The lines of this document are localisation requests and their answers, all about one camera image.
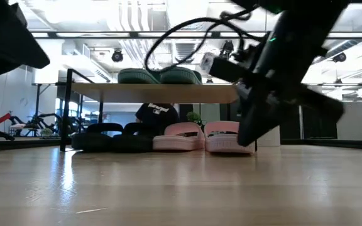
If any black cabinet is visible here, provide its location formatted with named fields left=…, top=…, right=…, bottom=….
left=299, top=105, right=337, bottom=141

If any wooden shelf with black legs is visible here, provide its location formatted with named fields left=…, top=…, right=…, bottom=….
left=59, top=68, right=258, bottom=153

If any black machine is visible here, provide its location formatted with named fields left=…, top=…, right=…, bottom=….
left=10, top=113, right=63, bottom=139

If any black metal rig frame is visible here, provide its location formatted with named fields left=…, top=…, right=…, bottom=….
left=0, top=30, right=362, bottom=152

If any person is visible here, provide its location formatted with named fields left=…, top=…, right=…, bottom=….
left=134, top=102, right=180, bottom=136

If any black slide sandal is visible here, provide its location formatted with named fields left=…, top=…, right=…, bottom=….
left=71, top=122, right=124, bottom=154
left=111, top=122, right=157, bottom=154

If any black ceiling spotlight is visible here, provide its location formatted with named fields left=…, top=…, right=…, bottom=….
left=111, top=48, right=124, bottom=63
left=221, top=40, right=235, bottom=58
left=332, top=51, right=348, bottom=63

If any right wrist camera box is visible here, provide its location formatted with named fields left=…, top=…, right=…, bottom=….
left=200, top=51, right=250, bottom=84

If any pink slide sandal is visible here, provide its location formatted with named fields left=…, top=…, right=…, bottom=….
left=152, top=121, right=206, bottom=152
left=204, top=120, right=257, bottom=155

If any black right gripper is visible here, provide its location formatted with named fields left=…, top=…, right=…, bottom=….
left=236, top=18, right=346, bottom=147

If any red equipment part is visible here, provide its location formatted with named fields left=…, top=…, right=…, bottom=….
left=0, top=112, right=13, bottom=127

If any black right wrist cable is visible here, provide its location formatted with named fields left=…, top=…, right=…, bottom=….
left=144, top=11, right=265, bottom=74

